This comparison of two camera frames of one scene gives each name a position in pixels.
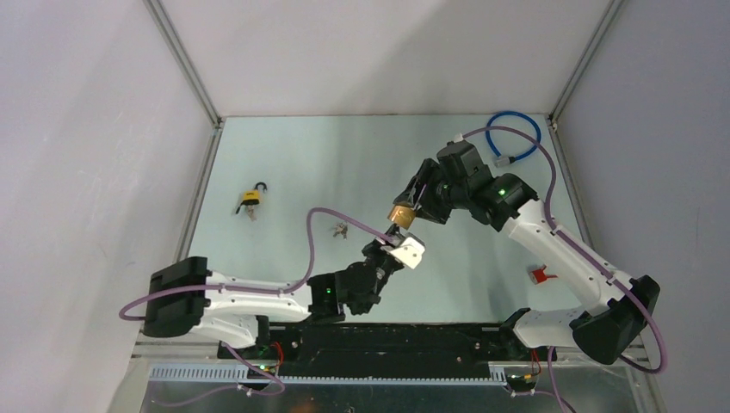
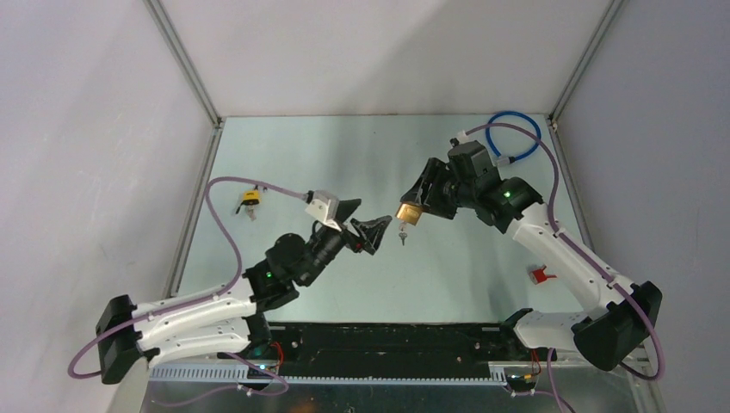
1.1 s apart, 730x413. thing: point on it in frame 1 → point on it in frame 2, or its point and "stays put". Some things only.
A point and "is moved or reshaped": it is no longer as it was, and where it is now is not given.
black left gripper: x=380 y=247 → x=372 y=231
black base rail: x=454 y=349 stays put
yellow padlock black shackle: x=252 y=197 stays put
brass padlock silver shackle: x=401 y=215 is moved or reshaped
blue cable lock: x=504 y=162 stays put
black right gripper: x=428 y=173 stays put
